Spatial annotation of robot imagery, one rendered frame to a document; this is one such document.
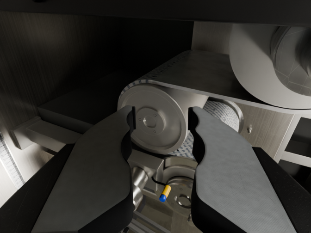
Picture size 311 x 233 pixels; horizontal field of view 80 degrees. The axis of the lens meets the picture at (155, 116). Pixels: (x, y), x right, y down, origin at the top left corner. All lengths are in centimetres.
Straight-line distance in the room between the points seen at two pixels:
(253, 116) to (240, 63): 40
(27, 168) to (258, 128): 61
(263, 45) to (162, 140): 19
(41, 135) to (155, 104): 25
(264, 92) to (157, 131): 15
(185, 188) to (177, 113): 12
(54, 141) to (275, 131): 57
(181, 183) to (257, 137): 39
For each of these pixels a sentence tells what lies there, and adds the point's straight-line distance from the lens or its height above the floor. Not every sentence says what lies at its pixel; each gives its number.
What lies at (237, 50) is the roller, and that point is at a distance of 23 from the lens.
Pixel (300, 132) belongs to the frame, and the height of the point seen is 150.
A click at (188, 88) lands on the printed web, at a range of 25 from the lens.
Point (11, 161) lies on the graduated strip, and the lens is 50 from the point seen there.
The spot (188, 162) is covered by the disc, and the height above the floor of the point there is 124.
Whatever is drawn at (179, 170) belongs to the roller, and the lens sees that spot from 32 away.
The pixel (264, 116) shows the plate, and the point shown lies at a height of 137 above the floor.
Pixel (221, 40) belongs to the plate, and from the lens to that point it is 56.
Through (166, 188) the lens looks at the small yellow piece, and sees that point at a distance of 27.
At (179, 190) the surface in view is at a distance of 32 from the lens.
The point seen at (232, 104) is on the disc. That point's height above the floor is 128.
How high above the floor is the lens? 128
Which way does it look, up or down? 21 degrees down
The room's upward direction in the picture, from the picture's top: 105 degrees clockwise
